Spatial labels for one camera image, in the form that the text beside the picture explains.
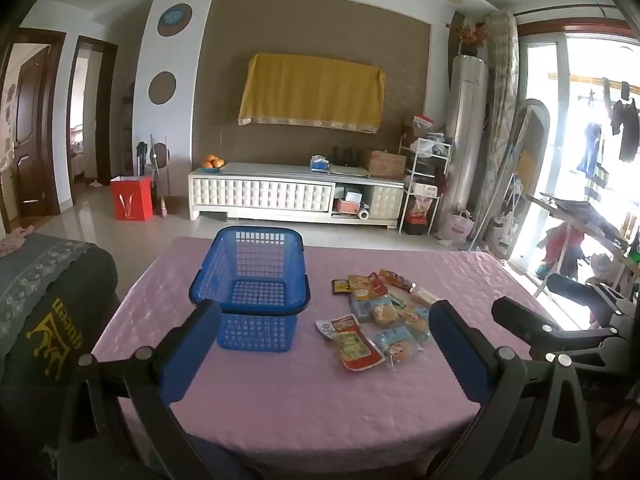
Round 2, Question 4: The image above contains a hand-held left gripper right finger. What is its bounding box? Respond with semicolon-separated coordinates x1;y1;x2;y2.
427;299;598;480

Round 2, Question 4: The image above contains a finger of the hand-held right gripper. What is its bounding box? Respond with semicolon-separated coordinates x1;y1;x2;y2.
546;274;629;317
491;297;623;363

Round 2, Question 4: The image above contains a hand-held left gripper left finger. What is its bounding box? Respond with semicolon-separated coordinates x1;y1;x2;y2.
59;300;222;480

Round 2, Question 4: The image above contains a blue bread packet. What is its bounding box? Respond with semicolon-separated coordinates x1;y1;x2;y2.
372;327;423;367
367;297;401;328
397;305;431;333

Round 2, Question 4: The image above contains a white cracker packet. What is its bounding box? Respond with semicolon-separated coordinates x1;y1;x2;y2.
410;285;441;306

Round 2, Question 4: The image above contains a blue plastic basket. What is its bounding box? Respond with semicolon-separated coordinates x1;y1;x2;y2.
188;225;312;353

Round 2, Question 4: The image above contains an orange striped snack packet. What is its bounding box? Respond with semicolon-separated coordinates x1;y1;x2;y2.
378;268;416;291

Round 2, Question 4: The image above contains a red sausage packet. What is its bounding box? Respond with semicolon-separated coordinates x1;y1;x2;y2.
316;314;387;372

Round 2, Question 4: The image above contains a red garment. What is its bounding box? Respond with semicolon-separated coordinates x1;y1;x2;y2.
542;225;586;266

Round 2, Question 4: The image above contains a folding drying rack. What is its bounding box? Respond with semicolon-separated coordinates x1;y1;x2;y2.
525;192;640;311

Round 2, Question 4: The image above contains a white pink shopping bag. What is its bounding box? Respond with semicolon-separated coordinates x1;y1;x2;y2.
437;210;475;247

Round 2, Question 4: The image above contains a pink tablecloth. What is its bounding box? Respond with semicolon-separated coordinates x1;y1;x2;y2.
92;236;576;471

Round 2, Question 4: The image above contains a dark cloth yellow crown print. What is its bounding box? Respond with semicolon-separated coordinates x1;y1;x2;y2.
0;245;121;386

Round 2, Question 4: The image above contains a blue hanging garment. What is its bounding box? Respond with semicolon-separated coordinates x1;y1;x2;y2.
577;122;603;176

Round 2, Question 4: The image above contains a broom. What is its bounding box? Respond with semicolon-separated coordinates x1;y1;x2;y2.
150;134;173;217

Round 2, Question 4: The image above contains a leaning ironing board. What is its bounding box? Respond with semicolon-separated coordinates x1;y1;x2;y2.
492;99;551;261

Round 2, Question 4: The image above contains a white shelf rack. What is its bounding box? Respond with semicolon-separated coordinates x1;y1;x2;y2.
397;115;452;236

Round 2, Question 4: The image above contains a red gift bag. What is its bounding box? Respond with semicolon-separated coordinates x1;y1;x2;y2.
110;176;153;222

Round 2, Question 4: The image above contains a dark hanging garment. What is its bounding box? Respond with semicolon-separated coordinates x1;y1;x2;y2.
610;99;640;163

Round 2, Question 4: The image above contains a grey lace sofa cover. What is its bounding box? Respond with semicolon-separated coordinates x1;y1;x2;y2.
0;232;101;356

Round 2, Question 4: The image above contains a white TV cabinet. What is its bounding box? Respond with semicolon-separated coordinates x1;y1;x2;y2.
188;162;405;231

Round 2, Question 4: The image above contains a patterned curtain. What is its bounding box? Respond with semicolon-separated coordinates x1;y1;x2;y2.
472;10;521;251

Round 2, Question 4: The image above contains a silver standing air conditioner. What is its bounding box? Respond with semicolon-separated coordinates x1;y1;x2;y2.
445;55;490;216

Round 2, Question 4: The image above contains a grey floor fan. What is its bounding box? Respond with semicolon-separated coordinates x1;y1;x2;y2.
136;135;171;176

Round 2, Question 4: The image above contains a brown cardboard box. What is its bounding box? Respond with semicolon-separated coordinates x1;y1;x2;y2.
362;149;407;181

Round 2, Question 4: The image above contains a pink cloth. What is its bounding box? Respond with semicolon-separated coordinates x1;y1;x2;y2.
0;227;33;256

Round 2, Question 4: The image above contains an artificial flowers vase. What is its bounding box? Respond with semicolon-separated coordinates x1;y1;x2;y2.
452;22;488;57

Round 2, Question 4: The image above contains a brown wooden door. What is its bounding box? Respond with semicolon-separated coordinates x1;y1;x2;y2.
10;45;53;218

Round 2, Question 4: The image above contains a yellow cloth cover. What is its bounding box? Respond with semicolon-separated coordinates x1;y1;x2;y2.
237;52;387;135

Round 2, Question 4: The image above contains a brown round wall disc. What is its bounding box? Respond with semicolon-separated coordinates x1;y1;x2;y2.
148;71;177;106

